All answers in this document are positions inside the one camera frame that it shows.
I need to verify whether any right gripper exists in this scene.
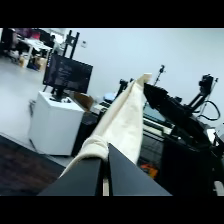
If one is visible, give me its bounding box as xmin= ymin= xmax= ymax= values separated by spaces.
xmin=143 ymin=82 xmax=201 ymax=138

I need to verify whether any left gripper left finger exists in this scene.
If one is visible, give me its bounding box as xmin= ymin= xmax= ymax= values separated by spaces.
xmin=37 ymin=157 xmax=103 ymax=197

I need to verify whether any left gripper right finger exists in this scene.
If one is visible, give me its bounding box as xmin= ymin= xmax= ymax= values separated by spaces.
xmin=107 ymin=142 xmax=173 ymax=197

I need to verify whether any cream shirt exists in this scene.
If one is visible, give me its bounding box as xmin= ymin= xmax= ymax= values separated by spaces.
xmin=59 ymin=72 xmax=153 ymax=197

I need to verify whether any white cabinet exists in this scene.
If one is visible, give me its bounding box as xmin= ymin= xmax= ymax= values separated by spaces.
xmin=27 ymin=90 xmax=86 ymax=157

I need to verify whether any black monitor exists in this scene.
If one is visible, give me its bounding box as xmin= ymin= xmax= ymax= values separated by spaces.
xmin=42 ymin=52 xmax=94 ymax=103

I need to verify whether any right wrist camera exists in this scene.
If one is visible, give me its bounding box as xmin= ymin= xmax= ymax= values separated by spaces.
xmin=188 ymin=73 xmax=219 ymax=111

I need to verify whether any black cable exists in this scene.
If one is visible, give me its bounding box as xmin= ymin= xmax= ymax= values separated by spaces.
xmin=196 ymin=99 xmax=222 ymax=122

